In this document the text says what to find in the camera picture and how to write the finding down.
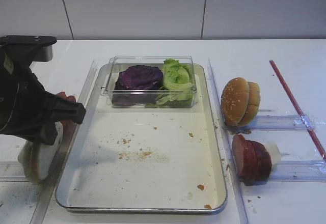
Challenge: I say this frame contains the red tomato slices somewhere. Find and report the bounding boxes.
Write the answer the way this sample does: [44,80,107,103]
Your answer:
[55,91,77,139]

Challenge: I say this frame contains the clear left divider rail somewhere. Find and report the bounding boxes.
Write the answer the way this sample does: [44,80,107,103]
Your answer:
[30,60,98,224]

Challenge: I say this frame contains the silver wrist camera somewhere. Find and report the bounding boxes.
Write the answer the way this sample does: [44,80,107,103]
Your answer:
[33,45,53,62]

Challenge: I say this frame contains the bun top inner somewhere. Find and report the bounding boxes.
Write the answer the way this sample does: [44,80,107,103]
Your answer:
[238,81,260,127]

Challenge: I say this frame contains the sesame bun top outer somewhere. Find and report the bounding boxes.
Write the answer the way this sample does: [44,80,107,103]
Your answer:
[221,77,249,126]

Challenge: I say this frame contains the clear rail under bread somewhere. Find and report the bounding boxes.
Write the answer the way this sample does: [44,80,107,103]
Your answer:
[0,161,28,182]

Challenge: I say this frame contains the stack of meat patties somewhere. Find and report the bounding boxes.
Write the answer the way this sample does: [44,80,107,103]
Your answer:
[231,134,272,186]

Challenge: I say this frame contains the clear divider rail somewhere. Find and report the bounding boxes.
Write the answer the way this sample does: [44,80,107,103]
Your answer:
[30,60,98,224]
[207,59,249,223]

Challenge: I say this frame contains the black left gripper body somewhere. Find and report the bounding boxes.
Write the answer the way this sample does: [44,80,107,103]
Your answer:
[1,35,86,145]

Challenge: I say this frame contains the green lettuce leaves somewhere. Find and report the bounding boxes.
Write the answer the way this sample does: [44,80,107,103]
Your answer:
[146,59,196,108]

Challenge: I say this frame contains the clear rail under patties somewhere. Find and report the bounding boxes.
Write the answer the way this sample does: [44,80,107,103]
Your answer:
[269,160,325,182]

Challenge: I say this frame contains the remaining bun bottom slices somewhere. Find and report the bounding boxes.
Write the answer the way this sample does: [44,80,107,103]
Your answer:
[17,122,64,183]

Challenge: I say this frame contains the clear rail under buns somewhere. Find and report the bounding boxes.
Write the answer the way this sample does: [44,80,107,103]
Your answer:
[242,115,315,131]

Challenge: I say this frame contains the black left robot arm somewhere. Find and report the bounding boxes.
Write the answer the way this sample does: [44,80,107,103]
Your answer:
[1,35,86,146]

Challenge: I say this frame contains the purple cabbage leaves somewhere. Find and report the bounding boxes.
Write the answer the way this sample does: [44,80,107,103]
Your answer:
[112,65,163,106]

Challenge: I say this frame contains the red plastic strip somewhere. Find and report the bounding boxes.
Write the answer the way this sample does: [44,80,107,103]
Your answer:
[269,60,325,160]

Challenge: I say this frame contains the clear plastic vegetable box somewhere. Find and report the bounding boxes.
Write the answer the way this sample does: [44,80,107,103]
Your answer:
[101,55,197,108]

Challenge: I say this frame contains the white pusher block patties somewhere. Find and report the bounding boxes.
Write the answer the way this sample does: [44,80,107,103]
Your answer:
[264,141,282,170]

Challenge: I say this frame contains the clear right divider rail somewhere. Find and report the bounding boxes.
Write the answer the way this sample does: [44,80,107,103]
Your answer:
[207,59,249,223]

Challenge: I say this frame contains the metal baking tray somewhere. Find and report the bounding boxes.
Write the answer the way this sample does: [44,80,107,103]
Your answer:
[55,64,227,215]

